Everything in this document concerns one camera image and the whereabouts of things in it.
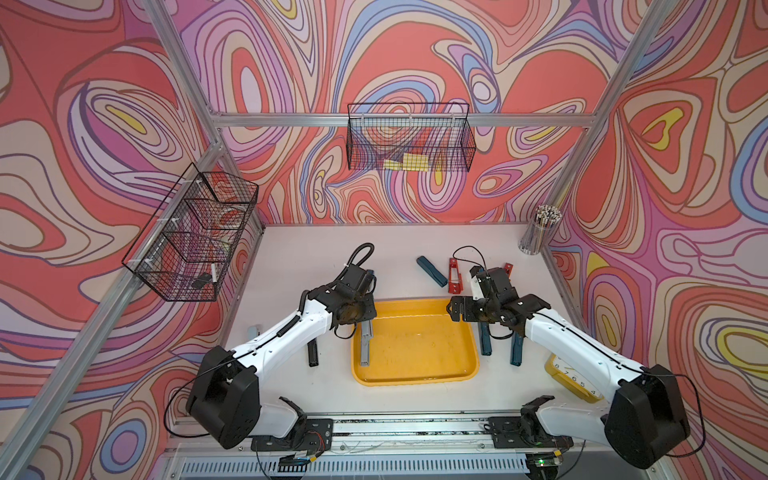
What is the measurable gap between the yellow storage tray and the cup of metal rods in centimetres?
44

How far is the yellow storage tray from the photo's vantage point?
83 cm

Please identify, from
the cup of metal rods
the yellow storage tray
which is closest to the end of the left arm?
the yellow storage tray

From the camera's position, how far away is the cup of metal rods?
100 cm

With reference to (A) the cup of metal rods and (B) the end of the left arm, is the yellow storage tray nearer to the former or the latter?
(B) the end of the left arm
